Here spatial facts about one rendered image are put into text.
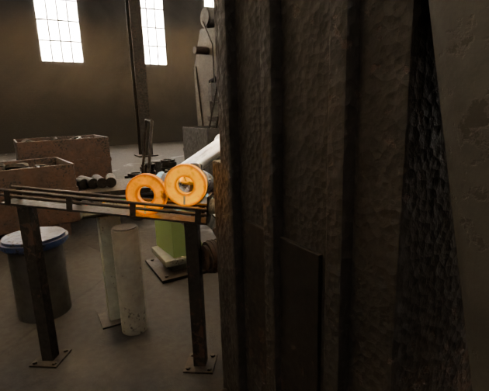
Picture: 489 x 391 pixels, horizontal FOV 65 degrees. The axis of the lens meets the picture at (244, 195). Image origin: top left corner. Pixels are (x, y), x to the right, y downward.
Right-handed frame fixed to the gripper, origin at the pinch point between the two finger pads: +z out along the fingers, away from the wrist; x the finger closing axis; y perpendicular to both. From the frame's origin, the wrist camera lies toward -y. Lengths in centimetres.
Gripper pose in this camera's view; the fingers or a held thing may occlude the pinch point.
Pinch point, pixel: (185, 179)
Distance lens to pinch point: 142.3
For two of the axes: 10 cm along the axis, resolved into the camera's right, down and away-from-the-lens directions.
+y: 0.0, -10.0, 0.6
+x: 9.9, -0.1, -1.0
